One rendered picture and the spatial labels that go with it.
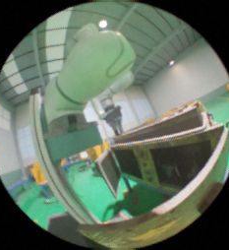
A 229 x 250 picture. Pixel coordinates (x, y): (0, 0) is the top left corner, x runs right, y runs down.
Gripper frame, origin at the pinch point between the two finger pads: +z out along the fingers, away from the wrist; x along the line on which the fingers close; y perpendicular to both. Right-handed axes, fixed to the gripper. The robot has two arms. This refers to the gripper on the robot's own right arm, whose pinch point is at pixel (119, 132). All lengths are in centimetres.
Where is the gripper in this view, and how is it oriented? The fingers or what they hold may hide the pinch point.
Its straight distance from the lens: 53.0
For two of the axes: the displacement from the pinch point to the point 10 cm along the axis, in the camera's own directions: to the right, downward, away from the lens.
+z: 3.7, 9.2, -1.0
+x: 5.3, -3.0, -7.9
